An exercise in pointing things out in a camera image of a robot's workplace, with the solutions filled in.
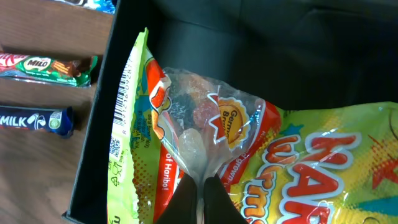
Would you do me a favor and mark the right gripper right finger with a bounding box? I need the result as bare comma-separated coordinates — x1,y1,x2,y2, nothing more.
204,174,247,224

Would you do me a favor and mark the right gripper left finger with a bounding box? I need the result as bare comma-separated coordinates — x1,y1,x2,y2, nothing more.
156,174,197,224

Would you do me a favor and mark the green Haribo gummy worms bag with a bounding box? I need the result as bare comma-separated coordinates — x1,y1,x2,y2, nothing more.
107,31,397,223

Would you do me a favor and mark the purple Dairy Milk chocolate bar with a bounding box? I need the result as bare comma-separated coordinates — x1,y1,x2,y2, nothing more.
1,106,74,138

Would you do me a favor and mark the dark green hinged gift box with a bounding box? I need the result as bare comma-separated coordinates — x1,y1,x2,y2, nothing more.
63,0,397,223

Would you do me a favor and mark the red green Milo KitKat bar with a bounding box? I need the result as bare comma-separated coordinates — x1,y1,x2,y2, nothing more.
1,52,98,88

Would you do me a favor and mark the blue Oreo cookie pack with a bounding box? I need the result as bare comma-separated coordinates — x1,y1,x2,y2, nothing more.
54,0,118,14

